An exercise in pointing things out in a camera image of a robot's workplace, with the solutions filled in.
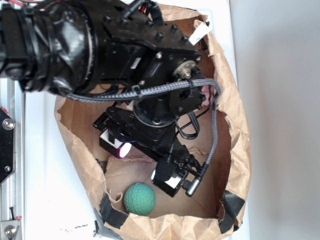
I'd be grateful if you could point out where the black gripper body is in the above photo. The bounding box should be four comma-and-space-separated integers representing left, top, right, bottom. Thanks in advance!
93, 106, 202, 177

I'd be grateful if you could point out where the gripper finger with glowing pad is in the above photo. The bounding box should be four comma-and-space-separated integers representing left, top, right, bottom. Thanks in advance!
99, 128, 133, 159
151, 162, 189, 197

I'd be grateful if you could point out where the green dimpled ball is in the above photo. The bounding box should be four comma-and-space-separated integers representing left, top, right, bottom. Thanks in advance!
124, 183, 156, 216

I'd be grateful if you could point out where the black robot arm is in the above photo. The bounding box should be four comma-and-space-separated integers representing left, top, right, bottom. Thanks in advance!
0, 0, 212, 196

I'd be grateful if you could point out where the brown paper bag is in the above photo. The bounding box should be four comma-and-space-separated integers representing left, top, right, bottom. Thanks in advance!
53, 3, 251, 240

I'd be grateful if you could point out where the pink plush bunny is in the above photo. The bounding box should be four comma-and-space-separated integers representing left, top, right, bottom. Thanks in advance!
201, 85, 217, 106

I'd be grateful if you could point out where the white paper tag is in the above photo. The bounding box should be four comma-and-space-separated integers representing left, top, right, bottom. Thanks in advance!
188, 22, 212, 46

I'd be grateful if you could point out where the grey braided cable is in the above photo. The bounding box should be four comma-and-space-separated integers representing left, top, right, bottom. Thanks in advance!
66, 77, 223, 197

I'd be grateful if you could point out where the aluminium extrusion frame rail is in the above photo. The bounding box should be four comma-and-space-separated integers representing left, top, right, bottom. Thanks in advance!
0, 78, 25, 240

